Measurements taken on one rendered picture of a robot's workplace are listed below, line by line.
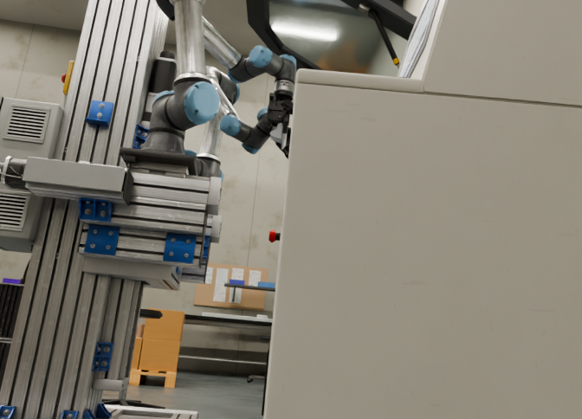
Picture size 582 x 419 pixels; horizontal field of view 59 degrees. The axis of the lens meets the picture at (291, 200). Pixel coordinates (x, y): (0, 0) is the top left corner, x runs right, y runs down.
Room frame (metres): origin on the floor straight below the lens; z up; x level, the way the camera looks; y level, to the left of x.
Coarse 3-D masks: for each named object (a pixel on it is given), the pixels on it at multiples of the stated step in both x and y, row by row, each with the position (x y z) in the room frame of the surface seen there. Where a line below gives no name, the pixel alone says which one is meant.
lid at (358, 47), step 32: (256, 0) 1.87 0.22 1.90; (288, 0) 1.77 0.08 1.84; (320, 0) 1.66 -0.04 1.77; (352, 0) 1.53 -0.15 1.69; (384, 0) 1.48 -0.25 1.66; (256, 32) 2.11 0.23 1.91; (288, 32) 1.98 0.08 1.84; (320, 32) 1.84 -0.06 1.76; (352, 32) 1.73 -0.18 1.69; (320, 64) 2.07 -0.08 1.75; (352, 64) 1.93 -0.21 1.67; (384, 64) 1.80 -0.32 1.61
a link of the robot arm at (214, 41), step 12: (156, 0) 1.47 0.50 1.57; (168, 12) 1.51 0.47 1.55; (204, 24) 1.57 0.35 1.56; (204, 36) 1.59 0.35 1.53; (216, 36) 1.61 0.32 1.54; (216, 48) 1.63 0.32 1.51; (228, 48) 1.65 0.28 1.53; (228, 60) 1.67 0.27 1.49; (240, 60) 1.69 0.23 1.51; (228, 72) 1.76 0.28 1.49; (240, 72) 1.72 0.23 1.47
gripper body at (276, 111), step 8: (272, 96) 1.72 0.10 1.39; (280, 96) 1.72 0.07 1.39; (288, 96) 1.71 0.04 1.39; (272, 104) 1.73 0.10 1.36; (280, 104) 1.72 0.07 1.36; (272, 112) 1.70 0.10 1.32; (280, 112) 1.70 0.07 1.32; (288, 112) 1.70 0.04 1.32; (272, 120) 1.71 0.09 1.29; (280, 120) 1.71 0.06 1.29; (288, 120) 1.71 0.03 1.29
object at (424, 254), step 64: (448, 0) 0.80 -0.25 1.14; (512, 0) 0.80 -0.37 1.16; (576, 0) 0.80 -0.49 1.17; (448, 64) 0.80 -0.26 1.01; (512, 64) 0.80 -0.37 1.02; (576, 64) 0.80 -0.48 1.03; (320, 128) 0.80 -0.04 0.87; (384, 128) 0.80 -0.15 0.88; (448, 128) 0.80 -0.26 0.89; (512, 128) 0.80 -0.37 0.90; (576, 128) 0.80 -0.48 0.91; (320, 192) 0.80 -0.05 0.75; (384, 192) 0.80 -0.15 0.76; (448, 192) 0.80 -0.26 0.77; (512, 192) 0.80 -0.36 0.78; (576, 192) 0.80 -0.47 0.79; (320, 256) 0.80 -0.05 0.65; (384, 256) 0.80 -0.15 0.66; (448, 256) 0.80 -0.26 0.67; (512, 256) 0.80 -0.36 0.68; (576, 256) 0.80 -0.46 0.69; (320, 320) 0.80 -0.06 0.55; (384, 320) 0.80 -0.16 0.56; (448, 320) 0.80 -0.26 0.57; (512, 320) 0.80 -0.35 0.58; (576, 320) 0.80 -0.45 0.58; (320, 384) 0.80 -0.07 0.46; (384, 384) 0.80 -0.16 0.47; (448, 384) 0.80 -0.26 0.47; (512, 384) 0.80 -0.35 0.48; (576, 384) 0.80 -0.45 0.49
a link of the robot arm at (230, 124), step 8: (208, 72) 1.98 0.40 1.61; (216, 72) 2.03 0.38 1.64; (216, 80) 1.99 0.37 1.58; (216, 88) 1.94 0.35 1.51; (224, 96) 1.93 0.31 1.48; (224, 104) 1.90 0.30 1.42; (224, 112) 1.88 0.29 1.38; (232, 112) 1.88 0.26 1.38; (224, 120) 1.84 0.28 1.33; (232, 120) 1.82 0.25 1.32; (240, 120) 1.86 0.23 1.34; (224, 128) 1.84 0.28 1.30; (232, 128) 1.84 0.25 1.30; (240, 128) 1.86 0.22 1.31; (248, 128) 1.89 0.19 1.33; (232, 136) 1.88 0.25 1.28; (240, 136) 1.89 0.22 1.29; (248, 136) 1.90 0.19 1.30
